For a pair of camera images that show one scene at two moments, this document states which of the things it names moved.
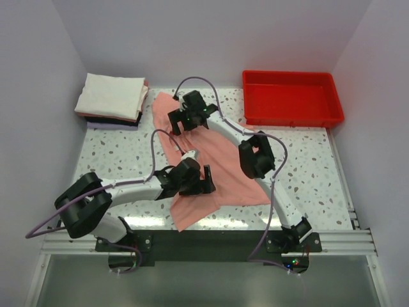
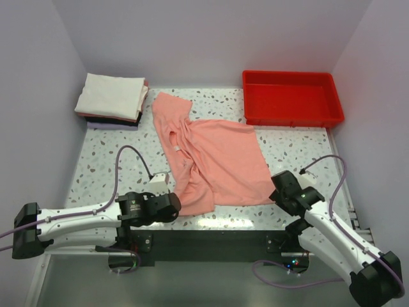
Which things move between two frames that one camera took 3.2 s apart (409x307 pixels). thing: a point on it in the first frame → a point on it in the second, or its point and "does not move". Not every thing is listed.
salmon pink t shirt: x=233 y=185 does not move
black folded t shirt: x=114 y=121 does not move
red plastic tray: x=291 y=98 does not move
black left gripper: x=204 y=186 → x=166 y=219
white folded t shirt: x=112 y=96 does not move
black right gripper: x=176 y=116 → x=276 y=197
